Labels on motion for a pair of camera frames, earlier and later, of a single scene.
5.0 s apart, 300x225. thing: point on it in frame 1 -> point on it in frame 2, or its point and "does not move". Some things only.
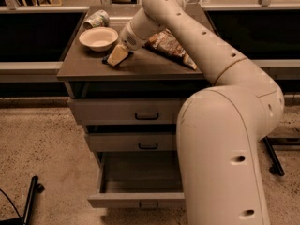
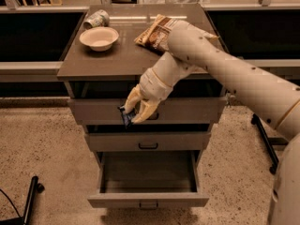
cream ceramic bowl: (98, 38) does not move
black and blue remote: (105, 59) -> (127, 117)
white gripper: (128, 40) -> (152, 82)
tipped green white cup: (98, 20) does not move
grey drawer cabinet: (128, 111) does not move
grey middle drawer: (135, 141) does not move
